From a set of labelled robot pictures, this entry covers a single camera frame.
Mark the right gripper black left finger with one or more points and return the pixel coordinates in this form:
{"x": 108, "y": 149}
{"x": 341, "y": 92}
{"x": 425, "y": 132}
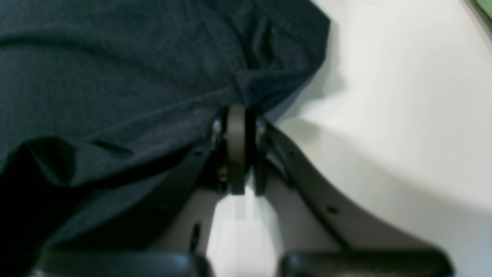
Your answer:
{"x": 164, "y": 234}

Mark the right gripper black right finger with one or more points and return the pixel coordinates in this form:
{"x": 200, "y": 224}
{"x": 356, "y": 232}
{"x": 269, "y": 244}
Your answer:
{"x": 322, "y": 232}

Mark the black long-sleeve T-shirt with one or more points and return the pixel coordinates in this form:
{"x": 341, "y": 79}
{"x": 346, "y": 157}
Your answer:
{"x": 101, "y": 99}

